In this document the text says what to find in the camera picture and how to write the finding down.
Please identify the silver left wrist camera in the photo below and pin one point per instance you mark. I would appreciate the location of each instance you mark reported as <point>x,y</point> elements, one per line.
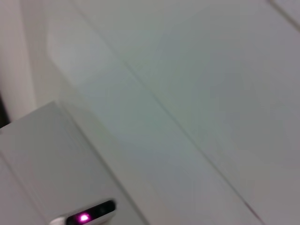
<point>84,216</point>

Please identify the white cabinet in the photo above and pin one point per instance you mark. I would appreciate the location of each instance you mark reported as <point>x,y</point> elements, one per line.
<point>47,164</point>

